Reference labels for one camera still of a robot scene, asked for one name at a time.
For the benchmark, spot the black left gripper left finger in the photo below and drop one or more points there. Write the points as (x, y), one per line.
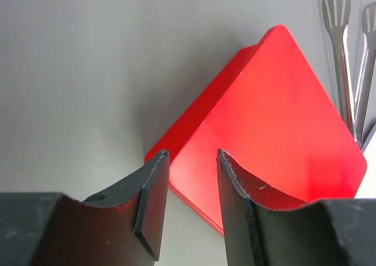
(120, 225)

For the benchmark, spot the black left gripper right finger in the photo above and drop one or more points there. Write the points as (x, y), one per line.
(264, 226)

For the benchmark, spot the red box lid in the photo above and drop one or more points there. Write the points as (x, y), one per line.
(277, 121)

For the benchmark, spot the red chocolate box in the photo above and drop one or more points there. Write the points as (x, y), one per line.
(185, 126)

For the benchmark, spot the lavender tray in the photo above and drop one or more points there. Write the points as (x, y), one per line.
(368, 139)

